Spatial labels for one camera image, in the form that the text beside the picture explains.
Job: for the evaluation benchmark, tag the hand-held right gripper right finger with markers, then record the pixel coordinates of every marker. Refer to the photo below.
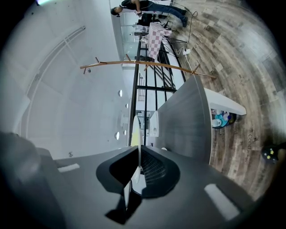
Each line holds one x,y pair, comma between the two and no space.
190,196

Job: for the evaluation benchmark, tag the white round plate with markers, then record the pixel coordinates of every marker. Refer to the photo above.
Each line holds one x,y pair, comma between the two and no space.
139,134

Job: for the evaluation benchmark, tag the black tripod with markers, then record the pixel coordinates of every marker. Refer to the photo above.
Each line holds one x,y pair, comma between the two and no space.
176,39

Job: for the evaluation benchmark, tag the wooden coat rack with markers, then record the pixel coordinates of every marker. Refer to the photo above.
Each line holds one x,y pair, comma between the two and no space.
145,63

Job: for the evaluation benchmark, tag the black shoe with yellow dots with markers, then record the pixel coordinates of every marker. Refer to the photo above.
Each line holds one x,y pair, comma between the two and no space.
270,153

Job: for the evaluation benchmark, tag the checkered tablecloth table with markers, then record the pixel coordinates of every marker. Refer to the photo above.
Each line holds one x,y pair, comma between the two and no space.
155,40

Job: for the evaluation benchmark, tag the black metal railing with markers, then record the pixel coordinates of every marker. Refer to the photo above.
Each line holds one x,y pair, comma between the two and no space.
135,89

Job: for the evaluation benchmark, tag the round ceiling detector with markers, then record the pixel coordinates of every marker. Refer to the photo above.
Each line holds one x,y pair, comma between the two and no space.
70,154

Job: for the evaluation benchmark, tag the white power strip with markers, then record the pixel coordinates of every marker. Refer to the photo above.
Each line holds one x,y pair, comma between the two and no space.
186,51

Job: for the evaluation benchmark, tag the dark grey table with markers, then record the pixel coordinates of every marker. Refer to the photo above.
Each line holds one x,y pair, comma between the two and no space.
183,123

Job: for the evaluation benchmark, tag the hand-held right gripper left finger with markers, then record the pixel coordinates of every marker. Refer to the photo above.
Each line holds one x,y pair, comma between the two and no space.
89,179

